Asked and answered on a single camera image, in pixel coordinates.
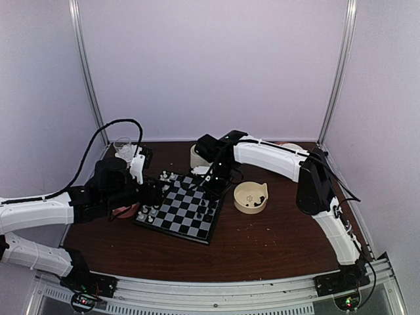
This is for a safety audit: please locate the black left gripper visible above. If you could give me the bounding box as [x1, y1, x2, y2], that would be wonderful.
[103, 175, 174, 211]

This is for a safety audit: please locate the aluminium frame post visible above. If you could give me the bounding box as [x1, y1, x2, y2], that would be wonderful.
[317, 0, 358, 147]
[68, 0, 104, 128]

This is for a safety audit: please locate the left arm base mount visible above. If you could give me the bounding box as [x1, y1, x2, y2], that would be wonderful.
[58, 272, 118, 314]

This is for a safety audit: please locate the aluminium frame post right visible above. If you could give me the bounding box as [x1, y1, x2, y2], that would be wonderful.
[317, 0, 358, 147]

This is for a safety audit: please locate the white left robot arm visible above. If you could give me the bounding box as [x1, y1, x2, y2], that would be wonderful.
[1, 156, 163, 291]

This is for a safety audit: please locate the clear glass cup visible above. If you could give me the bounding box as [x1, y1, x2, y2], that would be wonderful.
[113, 137, 133, 159]

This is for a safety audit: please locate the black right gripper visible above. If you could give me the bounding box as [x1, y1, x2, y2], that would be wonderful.
[202, 161, 235, 203]

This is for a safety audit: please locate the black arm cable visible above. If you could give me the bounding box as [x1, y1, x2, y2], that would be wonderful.
[32, 118, 145, 201]
[311, 156, 362, 203]

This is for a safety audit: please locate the aluminium front rail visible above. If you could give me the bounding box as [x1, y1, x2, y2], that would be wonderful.
[26, 252, 411, 315]

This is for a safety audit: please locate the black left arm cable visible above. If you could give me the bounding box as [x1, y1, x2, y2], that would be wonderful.
[32, 118, 145, 201]

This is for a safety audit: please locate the floral patterned saucer plate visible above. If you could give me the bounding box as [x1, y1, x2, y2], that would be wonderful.
[276, 142, 303, 150]

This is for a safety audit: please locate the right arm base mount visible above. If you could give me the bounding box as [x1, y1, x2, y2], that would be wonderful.
[314, 271, 370, 312]

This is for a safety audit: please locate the black and white chessboard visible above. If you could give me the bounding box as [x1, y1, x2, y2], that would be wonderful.
[132, 170, 223, 245]

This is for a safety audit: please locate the cream bowl of black pieces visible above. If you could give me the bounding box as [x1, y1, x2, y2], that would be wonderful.
[233, 182, 268, 215]

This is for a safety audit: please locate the aluminium frame post left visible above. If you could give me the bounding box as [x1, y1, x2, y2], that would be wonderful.
[68, 0, 104, 128]

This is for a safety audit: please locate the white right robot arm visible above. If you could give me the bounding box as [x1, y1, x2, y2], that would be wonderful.
[195, 130, 366, 290]

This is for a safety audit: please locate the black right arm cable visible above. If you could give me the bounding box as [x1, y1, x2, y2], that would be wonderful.
[311, 156, 362, 203]

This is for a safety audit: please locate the pink bowl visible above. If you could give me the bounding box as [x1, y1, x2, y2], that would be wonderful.
[112, 203, 139, 219]

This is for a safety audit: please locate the white ribbed ceramic mug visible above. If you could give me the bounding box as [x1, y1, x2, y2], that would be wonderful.
[190, 144, 211, 169]

